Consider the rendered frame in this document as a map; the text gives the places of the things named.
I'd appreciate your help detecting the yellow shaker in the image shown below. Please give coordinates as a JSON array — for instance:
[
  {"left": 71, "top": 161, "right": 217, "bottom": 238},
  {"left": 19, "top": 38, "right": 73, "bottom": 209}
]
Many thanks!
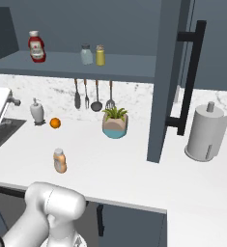
[{"left": 95, "top": 44, "right": 106, "bottom": 68}]

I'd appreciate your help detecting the grey wall cabinet with shelf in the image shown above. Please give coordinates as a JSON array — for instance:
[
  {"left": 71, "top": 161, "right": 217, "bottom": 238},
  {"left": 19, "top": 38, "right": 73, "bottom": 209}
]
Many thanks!
[{"left": 0, "top": 0, "right": 164, "bottom": 84}]

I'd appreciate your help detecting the red ketchup bottle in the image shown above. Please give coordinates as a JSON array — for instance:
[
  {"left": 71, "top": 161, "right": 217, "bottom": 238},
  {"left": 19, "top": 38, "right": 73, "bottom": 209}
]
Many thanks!
[{"left": 27, "top": 30, "right": 47, "bottom": 64}]

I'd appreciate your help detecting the clear grey shaker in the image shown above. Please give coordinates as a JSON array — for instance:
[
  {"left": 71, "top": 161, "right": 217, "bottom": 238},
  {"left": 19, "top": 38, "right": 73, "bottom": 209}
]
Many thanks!
[{"left": 80, "top": 43, "right": 95, "bottom": 67}]

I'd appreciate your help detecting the hanging grey ladle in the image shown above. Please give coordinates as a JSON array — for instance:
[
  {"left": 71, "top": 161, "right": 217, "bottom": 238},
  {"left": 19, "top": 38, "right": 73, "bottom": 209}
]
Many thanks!
[{"left": 90, "top": 79, "right": 103, "bottom": 113}]

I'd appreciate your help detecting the black base cabinet handle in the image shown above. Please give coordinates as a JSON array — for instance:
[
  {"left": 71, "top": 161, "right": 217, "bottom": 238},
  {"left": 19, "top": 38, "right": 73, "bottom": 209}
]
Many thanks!
[{"left": 96, "top": 204, "right": 106, "bottom": 238}]

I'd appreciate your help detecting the closed grey wall cabinet door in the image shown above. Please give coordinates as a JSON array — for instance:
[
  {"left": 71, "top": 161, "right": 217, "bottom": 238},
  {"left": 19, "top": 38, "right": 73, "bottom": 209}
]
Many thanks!
[{"left": 182, "top": 0, "right": 227, "bottom": 93}]

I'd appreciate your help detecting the grey base cabinet door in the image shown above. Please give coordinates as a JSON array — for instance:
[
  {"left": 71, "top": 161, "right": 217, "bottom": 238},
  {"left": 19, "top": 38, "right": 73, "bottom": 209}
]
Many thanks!
[{"left": 98, "top": 204, "right": 168, "bottom": 247}]

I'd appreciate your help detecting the open grey cabinet door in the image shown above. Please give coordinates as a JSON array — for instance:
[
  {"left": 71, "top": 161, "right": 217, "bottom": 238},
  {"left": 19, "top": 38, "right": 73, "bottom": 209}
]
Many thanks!
[{"left": 146, "top": 0, "right": 196, "bottom": 164}]

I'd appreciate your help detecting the paper towel roll holder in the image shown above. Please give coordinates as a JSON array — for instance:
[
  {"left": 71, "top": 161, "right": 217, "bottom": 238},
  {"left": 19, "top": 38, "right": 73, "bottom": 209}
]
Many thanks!
[{"left": 184, "top": 100, "right": 227, "bottom": 163}]

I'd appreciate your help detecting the hanging grey spoon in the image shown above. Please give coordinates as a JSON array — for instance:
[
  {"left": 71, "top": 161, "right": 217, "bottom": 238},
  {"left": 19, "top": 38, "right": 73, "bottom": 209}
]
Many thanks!
[{"left": 73, "top": 78, "right": 82, "bottom": 110}]

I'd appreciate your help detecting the dark open cabinet door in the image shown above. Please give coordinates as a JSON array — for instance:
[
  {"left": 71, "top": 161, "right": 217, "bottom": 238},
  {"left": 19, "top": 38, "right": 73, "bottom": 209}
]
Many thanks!
[{"left": 0, "top": 6, "right": 20, "bottom": 65}]

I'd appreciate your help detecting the white soap dispenser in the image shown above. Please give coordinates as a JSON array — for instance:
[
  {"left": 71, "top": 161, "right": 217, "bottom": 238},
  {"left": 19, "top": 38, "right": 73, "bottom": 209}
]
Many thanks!
[{"left": 29, "top": 97, "right": 46, "bottom": 126}]

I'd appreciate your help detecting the hanging grey fork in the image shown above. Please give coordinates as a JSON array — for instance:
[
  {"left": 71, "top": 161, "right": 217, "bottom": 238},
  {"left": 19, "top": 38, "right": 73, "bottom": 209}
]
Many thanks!
[{"left": 82, "top": 78, "right": 91, "bottom": 110}]

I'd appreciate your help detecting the orange fruit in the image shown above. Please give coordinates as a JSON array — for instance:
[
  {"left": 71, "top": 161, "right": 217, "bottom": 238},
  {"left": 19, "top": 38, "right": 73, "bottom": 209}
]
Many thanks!
[{"left": 49, "top": 117, "right": 62, "bottom": 130}]

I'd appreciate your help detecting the black cabinet door handle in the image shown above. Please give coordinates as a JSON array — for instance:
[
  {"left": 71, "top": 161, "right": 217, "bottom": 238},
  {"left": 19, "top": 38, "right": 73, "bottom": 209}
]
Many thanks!
[{"left": 165, "top": 19, "right": 208, "bottom": 137}]

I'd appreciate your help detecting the orange condiment bottle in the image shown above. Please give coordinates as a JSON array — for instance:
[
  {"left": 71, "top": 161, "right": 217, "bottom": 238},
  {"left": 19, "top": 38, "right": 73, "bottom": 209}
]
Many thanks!
[{"left": 52, "top": 148, "right": 69, "bottom": 175}]

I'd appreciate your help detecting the hanging slotted spatula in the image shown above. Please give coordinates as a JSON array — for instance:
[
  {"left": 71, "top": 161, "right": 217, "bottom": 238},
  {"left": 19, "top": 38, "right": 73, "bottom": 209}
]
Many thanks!
[{"left": 105, "top": 79, "right": 117, "bottom": 111}]

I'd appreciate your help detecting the potted green plant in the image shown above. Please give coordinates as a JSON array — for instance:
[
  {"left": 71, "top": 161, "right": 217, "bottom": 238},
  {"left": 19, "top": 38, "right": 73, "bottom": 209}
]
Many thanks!
[{"left": 101, "top": 106, "right": 130, "bottom": 140}]

